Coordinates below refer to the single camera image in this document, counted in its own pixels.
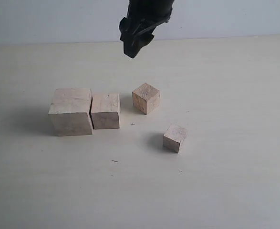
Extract second largest wooden cube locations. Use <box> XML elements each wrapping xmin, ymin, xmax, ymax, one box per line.
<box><xmin>91</xmin><ymin>93</ymin><xmax>121</xmax><ymax>129</ymax></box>

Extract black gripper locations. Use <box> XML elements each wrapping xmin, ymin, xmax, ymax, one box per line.
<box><xmin>119</xmin><ymin>0</ymin><xmax>174</xmax><ymax>59</ymax></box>

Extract third largest wooden cube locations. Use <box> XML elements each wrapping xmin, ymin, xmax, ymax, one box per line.
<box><xmin>132</xmin><ymin>83</ymin><xmax>160</xmax><ymax>115</ymax></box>

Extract smallest wooden cube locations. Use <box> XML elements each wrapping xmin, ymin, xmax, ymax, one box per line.
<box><xmin>163</xmin><ymin>124</ymin><xmax>187</xmax><ymax>153</ymax></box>

